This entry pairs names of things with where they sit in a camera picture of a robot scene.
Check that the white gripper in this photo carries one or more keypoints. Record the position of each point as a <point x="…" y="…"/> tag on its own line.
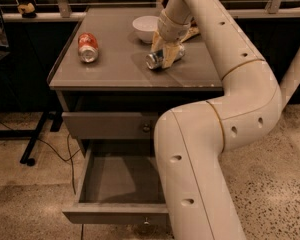
<point x="170" y="30"/>

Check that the blue silver redbull can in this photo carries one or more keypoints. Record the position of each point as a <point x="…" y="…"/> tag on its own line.
<point x="154" y="60"/>

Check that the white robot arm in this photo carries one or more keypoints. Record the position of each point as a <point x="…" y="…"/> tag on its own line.
<point x="189" y="139"/>

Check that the orange soda can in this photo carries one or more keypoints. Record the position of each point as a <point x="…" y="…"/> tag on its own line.
<point x="88" y="49"/>

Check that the grey drawer cabinet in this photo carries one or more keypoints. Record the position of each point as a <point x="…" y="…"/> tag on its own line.
<point x="120" y="81"/>

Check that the closed grey top drawer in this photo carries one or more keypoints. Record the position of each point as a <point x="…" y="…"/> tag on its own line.
<point x="110" y="125"/>

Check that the open grey middle drawer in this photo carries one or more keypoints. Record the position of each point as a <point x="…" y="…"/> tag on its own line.
<point x="119" y="184"/>

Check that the white ceramic bowl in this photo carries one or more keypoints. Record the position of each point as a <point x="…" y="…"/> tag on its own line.
<point x="144" y="27"/>

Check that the brown chip bag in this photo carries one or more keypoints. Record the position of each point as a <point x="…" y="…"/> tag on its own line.
<point x="193" y="29"/>

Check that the small yellow black object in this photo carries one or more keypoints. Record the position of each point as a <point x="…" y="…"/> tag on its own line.
<point x="27" y="10"/>

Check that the black desk leg frame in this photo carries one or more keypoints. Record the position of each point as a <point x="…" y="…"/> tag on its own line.
<point x="32" y="135"/>

